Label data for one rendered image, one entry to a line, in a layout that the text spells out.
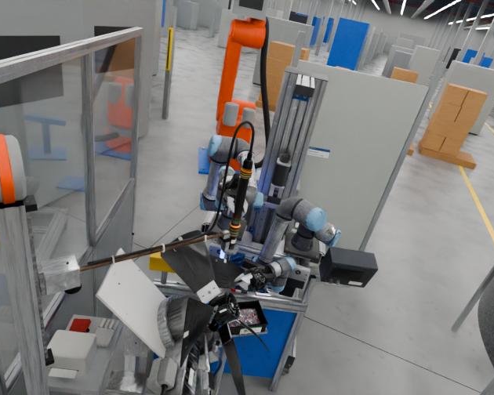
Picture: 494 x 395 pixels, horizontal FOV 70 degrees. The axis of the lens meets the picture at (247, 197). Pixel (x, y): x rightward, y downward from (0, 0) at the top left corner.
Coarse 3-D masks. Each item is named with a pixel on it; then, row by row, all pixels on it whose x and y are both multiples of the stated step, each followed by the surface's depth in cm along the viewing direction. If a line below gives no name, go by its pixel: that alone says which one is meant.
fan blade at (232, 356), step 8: (224, 344) 145; (232, 344) 139; (232, 352) 139; (232, 360) 140; (232, 368) 141; (240, 368) 130; (232, 376) 142; (240, 376) 132; (240, 384) 134; (240, 392) 137
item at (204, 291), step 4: (208, 284) 147; (212, 284) 148; (204, 288) 146; (208, 288) 146; (216, 288) 148; (196, 292) 144; (200, 292) 145; (204, 292) 146; (212, 292) 147; (216, 292) 148; (200, 296) 145; (204, 296) 145; (208, 296) 146; (212, 296) 147; (204, 300) 145; (208, 300) 146
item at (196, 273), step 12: (168, 252) 140; (180, 252) 144; (192, 252) 146; (204, 252) 150; (168, 264) 140; (180, 264) 142; (192, 264) 145; (204, 264) 148; (180, 276) 142; (192, 276) 144; (204, 276) 146; (192, 288) 143
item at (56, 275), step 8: (64, 256) 106; (72, 256) 106; (40, 264) 100; (48, 264) 102; (56, 264) 102; (64, 264) 103; (72, 264) 103; (40, 272) 98; (48, 272) 99; (56, 272) 100; (64, 272) 100; (72, 272) 102; (40, 280) 98; (48, 280) 98; (56, 280) 100; (64, 280) 102; (72, 280) 103; (40, 288) 100; (48, 288) 100; (56, 288) 101; (64, 288) 103
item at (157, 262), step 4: (156, 252) 189; (160, 252) 189; (152, 256) 185; (156, 256) 186; (160, 256) 187; (152, 260) 186; (156, 260) 186; (160, 260) 186; (164, 260) 186; (152, 264) 187; (156, 264) 188; (160, 264) 188; (164, 264) 188; (152, 268) 189; (156, 268) 189; (160, 268) 189; (164, 268) 189; (168, 268) 189; (172, 272) 190
